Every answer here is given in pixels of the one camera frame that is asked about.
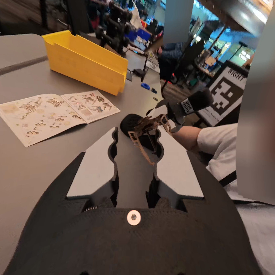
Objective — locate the person's right forearm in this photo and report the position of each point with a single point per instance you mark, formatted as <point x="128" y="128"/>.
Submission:
<point x="187" y="137"/>

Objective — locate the white shirt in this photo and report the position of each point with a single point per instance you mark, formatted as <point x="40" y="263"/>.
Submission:
<point x="221" y="167"/>

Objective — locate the small paper stand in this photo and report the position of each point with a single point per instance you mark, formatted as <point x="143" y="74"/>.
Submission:
<point x="152" y="59"/>

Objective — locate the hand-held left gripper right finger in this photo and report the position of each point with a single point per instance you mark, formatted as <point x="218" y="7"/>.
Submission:
<point x="178" y="171"/>

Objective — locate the wooden model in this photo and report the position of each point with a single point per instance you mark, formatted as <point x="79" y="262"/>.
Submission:
<point x="148" y="124"/>

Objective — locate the illustrated instruction booklet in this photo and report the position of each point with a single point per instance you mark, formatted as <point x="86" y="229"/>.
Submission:
<point x="43" y="118"/>

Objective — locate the blue tape roll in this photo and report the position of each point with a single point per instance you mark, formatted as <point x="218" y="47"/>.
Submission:
<point x="145" y="86"/>

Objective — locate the small black device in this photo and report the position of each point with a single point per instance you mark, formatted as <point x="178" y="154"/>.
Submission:
<point x="139" y="72"/>

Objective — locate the yellow plastic bin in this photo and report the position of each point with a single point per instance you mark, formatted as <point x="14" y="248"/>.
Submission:
<point x="86" y="64"/>

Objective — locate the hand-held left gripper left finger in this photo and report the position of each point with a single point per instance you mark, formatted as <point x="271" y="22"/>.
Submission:
<point x="96" y="167"/>

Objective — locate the black foam pad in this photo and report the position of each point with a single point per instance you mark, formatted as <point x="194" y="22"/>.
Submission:
<point x="129" y="124"/>

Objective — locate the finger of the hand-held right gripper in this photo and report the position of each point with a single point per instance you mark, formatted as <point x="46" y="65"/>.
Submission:
<point x="173" y="126"/>
<point x="160" y="111"/>

